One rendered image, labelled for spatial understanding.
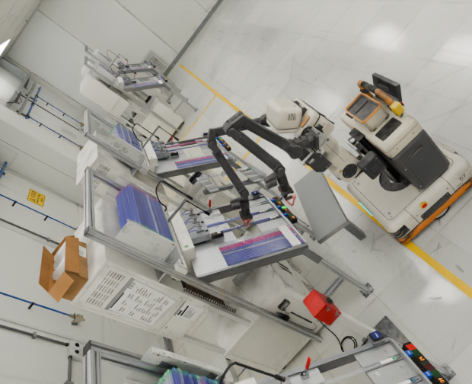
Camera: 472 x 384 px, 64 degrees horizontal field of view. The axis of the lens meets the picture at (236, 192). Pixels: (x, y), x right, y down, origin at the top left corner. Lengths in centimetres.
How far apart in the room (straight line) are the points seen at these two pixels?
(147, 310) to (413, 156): 180
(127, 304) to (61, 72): 813
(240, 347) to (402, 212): 141
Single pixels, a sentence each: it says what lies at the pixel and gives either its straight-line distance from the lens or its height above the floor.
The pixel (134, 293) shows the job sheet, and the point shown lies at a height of 147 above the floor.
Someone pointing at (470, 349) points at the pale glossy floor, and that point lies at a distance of 263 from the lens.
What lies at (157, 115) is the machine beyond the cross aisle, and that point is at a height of 51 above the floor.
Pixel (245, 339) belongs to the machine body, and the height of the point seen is 57.
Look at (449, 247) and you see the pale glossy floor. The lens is 285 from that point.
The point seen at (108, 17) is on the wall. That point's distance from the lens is 979.
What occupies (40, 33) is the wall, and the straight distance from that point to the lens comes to 986.
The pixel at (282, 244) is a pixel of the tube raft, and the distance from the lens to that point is 242.
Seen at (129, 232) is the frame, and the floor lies 167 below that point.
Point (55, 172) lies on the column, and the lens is 549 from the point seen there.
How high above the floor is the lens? 244
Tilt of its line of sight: 32 degrees down
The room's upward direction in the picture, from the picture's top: 56 degrees counter-clockwise
